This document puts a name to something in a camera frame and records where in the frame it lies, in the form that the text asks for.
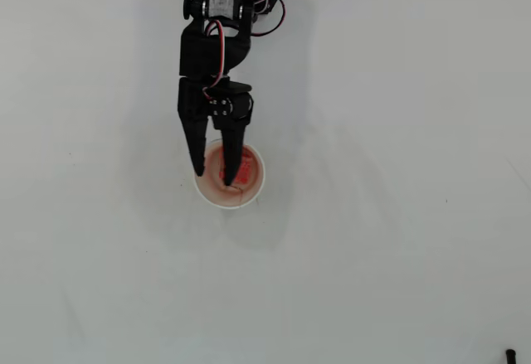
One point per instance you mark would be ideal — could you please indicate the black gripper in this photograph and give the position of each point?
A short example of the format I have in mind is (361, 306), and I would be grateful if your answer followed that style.
(192, 100)

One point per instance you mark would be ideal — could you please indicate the tan ribbed paper cup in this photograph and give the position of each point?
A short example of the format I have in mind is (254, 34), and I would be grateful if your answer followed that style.
(215, 196)

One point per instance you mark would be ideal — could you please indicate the red foam cube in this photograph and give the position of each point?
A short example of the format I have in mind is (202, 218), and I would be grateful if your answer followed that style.
(246, 171)

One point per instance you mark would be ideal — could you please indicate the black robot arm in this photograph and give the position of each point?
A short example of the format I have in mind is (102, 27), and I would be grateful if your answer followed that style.
(199, 57)

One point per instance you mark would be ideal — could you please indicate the black cylindrical object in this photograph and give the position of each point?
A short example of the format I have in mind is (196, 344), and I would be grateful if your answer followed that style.
(510, 357)

